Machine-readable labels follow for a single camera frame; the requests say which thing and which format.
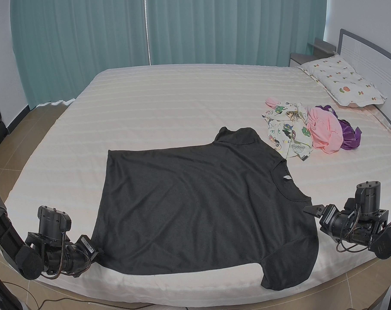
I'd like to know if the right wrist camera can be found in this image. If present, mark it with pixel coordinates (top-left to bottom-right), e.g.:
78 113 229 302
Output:
321 205 338 227

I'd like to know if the bed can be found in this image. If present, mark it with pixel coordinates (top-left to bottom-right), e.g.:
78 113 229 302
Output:
3 28 391 306

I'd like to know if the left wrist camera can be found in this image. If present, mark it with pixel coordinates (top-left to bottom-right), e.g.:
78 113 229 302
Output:
76 234 105 259

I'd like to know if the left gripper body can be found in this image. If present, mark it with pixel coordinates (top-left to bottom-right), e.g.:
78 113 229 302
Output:
64 242 98 271

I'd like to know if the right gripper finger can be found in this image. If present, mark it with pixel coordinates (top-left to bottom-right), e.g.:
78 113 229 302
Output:
302 203 327 220

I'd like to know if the black T-shirt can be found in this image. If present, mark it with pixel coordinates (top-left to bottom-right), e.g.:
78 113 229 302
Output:
91 127 319 291

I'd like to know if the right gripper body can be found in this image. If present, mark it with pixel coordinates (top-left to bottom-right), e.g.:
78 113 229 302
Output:
318 209 352 239

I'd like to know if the white printed pyjama top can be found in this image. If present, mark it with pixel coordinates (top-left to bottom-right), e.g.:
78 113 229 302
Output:
261 97 314 161

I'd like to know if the grey white bedside table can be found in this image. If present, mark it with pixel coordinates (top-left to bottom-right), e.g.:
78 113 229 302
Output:
289 37 337 68

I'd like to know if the pink garment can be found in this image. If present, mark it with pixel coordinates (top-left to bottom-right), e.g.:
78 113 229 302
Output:
307 106 343 154

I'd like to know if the white printed pillow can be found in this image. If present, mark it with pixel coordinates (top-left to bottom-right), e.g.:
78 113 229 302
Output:
297 54 387 108

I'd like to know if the purple satin garment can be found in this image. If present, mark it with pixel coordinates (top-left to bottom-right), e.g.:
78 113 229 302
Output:
315 104 363 151

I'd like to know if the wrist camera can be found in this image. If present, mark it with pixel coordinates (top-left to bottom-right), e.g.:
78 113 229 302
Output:
321 205 338 227
76 234 105 259

